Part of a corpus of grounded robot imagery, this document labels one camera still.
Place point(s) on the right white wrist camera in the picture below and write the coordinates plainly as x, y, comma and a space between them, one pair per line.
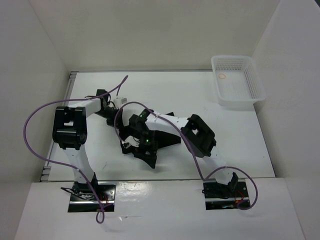
130, 141

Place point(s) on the white plastic basket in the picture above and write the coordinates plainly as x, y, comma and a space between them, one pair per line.
242, 86

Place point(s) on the black skirt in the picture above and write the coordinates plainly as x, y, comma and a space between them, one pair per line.
162, 138

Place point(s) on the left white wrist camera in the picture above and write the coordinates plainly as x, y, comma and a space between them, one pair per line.
119, 102

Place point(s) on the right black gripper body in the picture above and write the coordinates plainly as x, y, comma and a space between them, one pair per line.
147, 142

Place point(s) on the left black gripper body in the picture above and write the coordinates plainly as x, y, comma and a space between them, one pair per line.
109, 114

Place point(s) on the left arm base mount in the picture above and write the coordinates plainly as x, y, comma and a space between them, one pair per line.
83, 200

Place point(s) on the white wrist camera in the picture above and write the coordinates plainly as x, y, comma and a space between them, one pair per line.
130, 141
119, 102

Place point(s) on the orange rubber band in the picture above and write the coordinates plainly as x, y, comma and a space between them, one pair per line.
222, 76

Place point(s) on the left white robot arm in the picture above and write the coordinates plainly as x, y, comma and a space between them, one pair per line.
70, 133

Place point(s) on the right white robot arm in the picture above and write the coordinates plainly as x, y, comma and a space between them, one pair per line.
199, 140

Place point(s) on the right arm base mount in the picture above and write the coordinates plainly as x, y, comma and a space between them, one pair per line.
218, 197

